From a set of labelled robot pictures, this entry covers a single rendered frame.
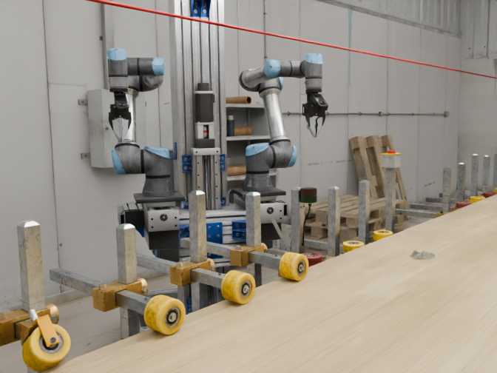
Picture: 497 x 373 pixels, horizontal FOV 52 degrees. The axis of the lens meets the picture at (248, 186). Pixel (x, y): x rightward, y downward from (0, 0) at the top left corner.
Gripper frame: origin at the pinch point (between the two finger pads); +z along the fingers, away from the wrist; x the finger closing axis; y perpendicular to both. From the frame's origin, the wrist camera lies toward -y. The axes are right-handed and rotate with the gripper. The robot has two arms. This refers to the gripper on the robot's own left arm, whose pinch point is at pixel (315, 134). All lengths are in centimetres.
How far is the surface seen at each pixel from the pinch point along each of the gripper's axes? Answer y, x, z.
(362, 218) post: -13.1, -16.6, 36.7
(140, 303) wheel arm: -94, 85, 36
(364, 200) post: -13.6, -16.9, 28.8
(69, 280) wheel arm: -67, 102, 36
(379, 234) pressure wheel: -26, -18, 41
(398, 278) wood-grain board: -81, 8, 41
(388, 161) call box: 0.2, -36.9, 13.4
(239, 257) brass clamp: -59, 52, 36
